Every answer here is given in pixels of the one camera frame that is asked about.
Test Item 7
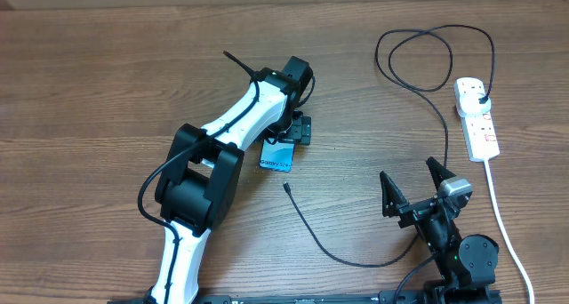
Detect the white charger plug adapter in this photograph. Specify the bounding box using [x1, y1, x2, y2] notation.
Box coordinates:
[456, 94, 492, 117]

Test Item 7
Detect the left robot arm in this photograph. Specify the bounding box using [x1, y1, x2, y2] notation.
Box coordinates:
[142, 56, 315, 304]

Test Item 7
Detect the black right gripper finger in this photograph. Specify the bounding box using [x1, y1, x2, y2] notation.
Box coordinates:
[426, 156, 455, 189]
[380, 172, 409, 218]

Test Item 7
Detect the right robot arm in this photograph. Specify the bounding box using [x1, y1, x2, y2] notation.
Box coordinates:
[379, 157, 501, 303]

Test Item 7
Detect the Samsung Galaxy smartphone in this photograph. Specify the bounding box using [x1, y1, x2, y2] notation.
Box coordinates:
[260, 139, 295, 172]

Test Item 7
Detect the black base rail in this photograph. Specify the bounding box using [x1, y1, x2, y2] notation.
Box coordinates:
[107, 291, 502, 304]

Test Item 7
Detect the black USB charging cable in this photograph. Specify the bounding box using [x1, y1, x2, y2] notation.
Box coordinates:
[282, 24, 496, 268]

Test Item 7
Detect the white power strip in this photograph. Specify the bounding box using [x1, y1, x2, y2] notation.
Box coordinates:
[453, 77, 500, 162]

